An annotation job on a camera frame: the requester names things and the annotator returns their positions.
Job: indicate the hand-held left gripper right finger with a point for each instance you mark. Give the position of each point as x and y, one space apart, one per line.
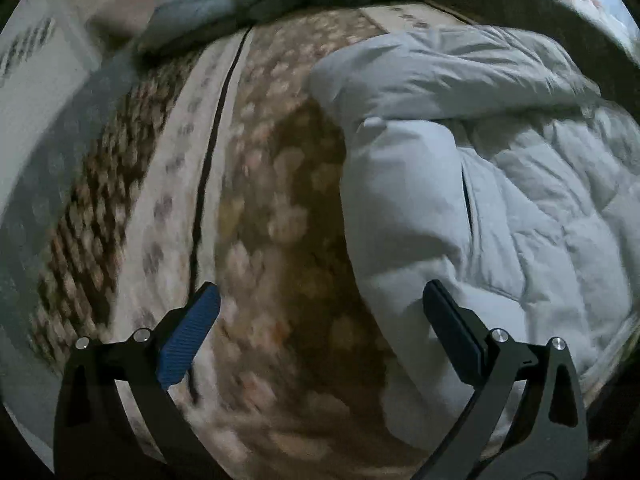
452 332

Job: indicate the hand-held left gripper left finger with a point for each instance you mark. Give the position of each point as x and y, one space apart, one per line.
192 330

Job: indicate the light blue padded jacket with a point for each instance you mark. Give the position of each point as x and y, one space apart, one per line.
425 185

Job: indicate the tan floral blanket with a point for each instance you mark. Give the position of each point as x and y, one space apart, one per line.
290 210

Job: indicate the dark brown floral blanket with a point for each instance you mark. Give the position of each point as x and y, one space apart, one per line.
100 200

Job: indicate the grey floral bed bumper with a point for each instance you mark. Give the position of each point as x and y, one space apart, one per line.
525 5
50 175

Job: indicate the beige pillow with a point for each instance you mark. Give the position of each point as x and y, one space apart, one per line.
122 17

